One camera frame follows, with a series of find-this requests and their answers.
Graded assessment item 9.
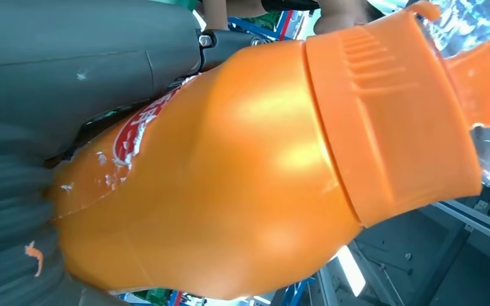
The ceiling light panel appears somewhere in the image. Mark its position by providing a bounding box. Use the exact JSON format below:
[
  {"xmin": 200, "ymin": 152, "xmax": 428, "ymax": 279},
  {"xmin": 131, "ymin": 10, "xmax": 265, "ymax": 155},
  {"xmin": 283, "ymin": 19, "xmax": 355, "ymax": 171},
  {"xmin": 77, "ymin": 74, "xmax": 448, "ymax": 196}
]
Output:
[{"xmin": 336, "ymin": 245, "xmax": 367, "ymax": 297}]

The person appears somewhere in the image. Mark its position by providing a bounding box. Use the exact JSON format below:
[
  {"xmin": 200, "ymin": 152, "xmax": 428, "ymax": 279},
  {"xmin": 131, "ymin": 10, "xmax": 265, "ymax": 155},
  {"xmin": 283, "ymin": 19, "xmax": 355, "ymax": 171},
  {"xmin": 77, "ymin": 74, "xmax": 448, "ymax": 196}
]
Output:
[{"xmin": 202, "ymin": 0, "xmax": 375, "ymax": 36}]

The orange detergent bottle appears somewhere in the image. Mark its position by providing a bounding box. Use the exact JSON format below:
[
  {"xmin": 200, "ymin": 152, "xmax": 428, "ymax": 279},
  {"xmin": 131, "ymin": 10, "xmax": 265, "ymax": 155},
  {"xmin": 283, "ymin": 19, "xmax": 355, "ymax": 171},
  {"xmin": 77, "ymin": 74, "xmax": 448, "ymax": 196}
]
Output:
[{"xmin": 44, "ymin": 0, "xmax": 490, "ymax": 302}]

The blue shelving rack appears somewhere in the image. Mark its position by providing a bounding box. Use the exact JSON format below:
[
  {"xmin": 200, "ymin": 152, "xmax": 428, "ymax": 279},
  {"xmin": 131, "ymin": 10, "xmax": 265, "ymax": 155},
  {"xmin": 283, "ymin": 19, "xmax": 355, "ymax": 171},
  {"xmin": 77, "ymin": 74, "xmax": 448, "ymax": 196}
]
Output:
[
  {"xmin": 285, "ymin": 276, "xmax": 316, "ymax": 306},
  {"xmin": 228, "ymin": 10, "xmax": 309, "ymax": 42}
]

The green crate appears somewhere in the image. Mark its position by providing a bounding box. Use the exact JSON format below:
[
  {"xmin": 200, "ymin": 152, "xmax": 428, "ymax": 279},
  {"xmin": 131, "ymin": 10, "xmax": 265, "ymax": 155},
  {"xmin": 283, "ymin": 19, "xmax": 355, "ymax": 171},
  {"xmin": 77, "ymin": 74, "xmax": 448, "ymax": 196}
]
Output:
[{"xmin": 244, "ymin": 11, "xmax": 282, "ymax": 31}]

